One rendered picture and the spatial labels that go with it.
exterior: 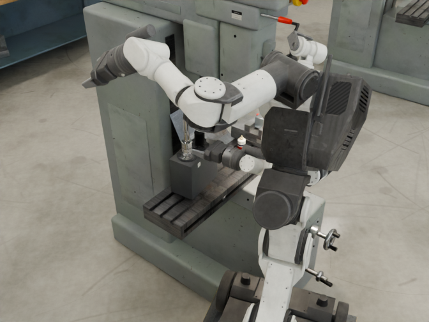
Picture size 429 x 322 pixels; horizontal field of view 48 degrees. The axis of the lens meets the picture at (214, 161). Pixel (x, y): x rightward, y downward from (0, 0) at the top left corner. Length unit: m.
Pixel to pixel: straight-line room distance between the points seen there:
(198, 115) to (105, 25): 1.38
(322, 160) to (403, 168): 2.75
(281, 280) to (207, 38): 1.08
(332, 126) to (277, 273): 0.73
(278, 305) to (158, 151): 1.08
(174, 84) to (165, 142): 1.35
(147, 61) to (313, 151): 0.56
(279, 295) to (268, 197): 0.66
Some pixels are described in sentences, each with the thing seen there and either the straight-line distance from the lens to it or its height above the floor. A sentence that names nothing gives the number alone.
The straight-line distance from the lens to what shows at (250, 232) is 2.56.
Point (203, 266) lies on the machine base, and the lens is 2.90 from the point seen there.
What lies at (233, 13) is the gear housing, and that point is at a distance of 2.08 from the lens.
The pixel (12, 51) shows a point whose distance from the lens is 5.87.
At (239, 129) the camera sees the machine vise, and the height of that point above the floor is 0.99.
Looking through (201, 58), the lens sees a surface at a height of 1.44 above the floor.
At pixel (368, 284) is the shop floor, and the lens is 3.21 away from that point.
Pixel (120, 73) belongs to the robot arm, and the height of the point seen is 1.75.
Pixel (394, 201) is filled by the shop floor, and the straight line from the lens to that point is 3.84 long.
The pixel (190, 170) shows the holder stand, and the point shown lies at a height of 1.10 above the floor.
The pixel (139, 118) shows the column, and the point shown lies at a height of 1.05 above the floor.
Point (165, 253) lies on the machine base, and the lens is 3.00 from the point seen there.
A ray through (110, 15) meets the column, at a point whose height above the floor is 1.56.
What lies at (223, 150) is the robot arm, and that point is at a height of 1.23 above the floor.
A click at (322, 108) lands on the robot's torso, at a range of 1.49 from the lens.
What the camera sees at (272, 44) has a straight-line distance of 2.15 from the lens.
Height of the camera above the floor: 2.36
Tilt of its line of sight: 36 degrees down
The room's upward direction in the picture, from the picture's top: straight up
